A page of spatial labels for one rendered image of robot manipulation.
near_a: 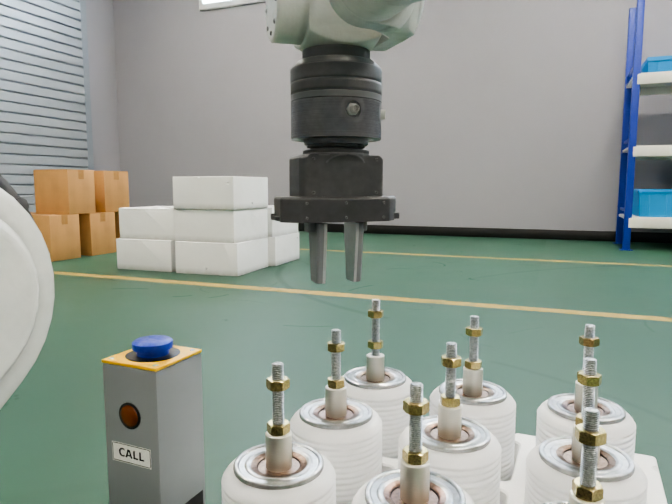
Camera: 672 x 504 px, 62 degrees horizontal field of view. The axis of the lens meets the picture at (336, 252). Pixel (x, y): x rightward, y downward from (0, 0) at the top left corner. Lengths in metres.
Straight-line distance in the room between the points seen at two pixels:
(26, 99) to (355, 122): 6.10
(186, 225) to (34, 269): 2.94
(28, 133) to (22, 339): 6.24
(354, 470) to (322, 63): 0.38
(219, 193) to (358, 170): 2.56
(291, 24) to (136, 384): 0.37
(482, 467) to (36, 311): 0.39
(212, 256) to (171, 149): 3.99
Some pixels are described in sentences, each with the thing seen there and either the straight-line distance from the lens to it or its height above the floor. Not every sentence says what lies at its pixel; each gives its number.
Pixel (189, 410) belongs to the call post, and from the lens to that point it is 0.62.
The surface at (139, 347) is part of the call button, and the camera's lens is 0.59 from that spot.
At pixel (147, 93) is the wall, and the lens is 7.28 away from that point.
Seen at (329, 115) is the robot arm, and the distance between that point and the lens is 0.51.
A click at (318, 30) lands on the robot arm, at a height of 0.62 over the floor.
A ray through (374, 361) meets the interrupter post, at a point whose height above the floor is 0.28.
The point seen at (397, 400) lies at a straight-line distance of 0.67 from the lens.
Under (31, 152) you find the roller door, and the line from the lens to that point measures 6.51.
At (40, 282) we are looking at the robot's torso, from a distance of 0.30.
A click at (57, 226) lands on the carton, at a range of 4.08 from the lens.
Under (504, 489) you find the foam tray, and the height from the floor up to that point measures 0.18.
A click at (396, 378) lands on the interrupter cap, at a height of 0.25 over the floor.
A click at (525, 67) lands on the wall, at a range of 5.64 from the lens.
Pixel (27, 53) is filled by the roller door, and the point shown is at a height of 1.81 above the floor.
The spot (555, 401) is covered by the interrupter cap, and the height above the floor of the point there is 0.25.
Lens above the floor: 0.48
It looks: 7 degrees down
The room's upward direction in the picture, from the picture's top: straight up
